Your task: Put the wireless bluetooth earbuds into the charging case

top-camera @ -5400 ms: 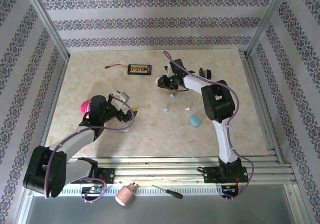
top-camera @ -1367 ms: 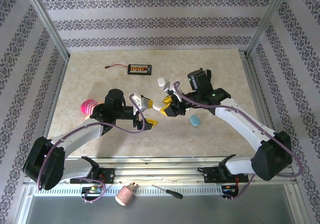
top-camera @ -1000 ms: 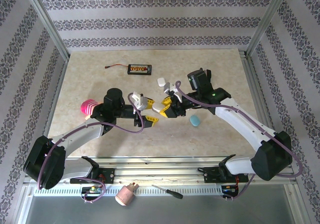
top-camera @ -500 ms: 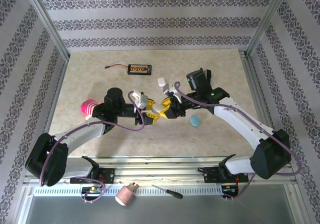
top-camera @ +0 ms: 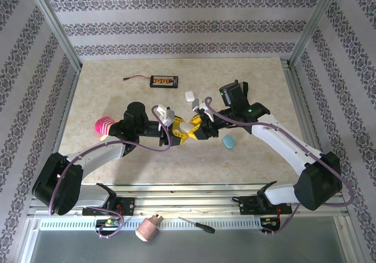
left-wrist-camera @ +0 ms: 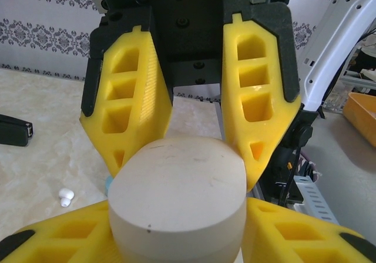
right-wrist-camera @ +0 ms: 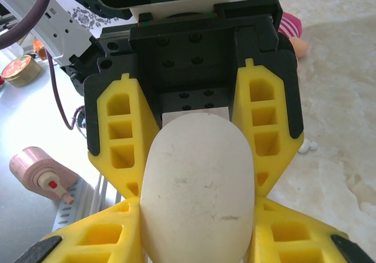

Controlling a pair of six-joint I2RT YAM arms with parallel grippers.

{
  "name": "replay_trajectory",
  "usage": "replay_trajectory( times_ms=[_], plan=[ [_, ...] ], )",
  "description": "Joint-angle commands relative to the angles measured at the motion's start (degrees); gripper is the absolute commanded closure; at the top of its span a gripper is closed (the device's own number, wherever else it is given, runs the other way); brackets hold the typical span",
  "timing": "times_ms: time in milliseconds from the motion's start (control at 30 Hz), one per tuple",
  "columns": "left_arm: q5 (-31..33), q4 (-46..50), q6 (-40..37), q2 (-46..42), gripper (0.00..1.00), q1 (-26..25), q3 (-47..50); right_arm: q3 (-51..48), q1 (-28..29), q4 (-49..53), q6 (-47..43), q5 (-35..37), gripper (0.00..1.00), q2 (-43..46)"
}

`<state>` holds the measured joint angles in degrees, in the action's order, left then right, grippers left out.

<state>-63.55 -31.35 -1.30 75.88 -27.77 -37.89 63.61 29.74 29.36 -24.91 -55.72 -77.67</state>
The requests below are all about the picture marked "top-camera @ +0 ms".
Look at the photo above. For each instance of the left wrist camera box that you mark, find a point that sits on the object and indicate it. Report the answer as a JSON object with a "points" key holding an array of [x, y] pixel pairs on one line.
{"points": [[163, 114]]}

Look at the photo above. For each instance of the light blue oval earbud case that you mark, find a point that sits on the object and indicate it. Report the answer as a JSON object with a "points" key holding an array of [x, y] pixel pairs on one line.
{"points": [[229, 142]]}

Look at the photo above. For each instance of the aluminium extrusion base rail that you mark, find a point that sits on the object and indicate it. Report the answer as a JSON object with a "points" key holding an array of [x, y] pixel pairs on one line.
{"points": [[191, 200]]}

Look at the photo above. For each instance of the small circuit board adapter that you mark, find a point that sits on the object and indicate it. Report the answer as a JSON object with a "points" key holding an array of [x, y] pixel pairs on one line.
{"points": [[108, 222], [268, 223]]}

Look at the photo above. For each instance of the pink striped plush doll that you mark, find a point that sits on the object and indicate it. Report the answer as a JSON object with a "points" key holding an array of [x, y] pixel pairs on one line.
{"points": [[102, 125]]}

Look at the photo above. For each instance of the aluminium side rail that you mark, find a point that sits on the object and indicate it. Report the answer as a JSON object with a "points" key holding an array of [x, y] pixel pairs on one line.
{"points": [[300, 98], [68, 98]]}

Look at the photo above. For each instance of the black charging board orange connectors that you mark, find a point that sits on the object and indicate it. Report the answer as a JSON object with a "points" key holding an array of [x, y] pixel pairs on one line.
{"points": [[164, 81]]}

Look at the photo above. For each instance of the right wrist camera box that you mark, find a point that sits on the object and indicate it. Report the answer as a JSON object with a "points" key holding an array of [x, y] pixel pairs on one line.
{"points": [[201, 107]]}

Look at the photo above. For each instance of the aluminium frame post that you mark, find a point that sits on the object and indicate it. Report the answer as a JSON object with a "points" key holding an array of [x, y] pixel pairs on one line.
{"points": [[315, 25], [54, 25]]}

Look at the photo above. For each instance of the pink cylindrical plug adapter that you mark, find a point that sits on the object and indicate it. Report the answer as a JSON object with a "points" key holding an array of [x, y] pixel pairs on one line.
{"points": [[147, 229]]}

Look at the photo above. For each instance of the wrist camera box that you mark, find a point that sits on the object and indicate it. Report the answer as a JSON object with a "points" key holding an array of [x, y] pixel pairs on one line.
{"points": [[163, 114], [201, 107]]}

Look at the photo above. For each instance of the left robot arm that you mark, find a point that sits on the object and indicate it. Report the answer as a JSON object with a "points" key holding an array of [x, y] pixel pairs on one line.
{"points": [[47, 180]]}

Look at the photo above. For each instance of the off-white oval earbud case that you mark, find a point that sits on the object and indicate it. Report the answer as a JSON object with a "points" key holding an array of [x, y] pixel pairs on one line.
{"points": [[185, 127]]}

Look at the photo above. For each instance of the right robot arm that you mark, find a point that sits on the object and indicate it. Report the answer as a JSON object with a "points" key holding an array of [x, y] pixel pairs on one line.
{"points": [[317, 183]]}

